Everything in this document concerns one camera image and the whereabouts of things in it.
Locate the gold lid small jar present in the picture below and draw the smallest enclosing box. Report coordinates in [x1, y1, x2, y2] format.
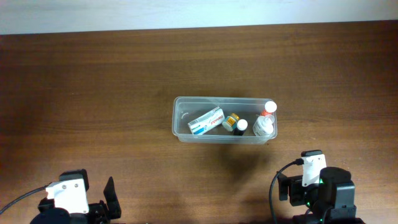
[222, 113, 240, 132]

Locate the orange tube white cap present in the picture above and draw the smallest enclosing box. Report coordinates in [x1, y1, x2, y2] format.
[261, 101, 277, 116]

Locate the white squeeze bottle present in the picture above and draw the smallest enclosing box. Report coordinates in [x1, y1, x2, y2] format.
[252, 114, 275, 138]

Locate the black bottle white cap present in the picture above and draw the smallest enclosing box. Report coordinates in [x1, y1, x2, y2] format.
[233, 119, 248, 136]

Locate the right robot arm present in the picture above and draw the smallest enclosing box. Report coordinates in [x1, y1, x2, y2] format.
[277, 167, 364, 224]

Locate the clear plastic container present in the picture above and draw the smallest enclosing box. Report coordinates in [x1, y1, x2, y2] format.
[172, 96, 277, 144]

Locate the white blue small box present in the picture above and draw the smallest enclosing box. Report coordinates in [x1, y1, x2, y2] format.
[188, 107, 225, 135]

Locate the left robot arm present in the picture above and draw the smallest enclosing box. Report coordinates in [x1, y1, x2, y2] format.
[31, 177, 122, 224]

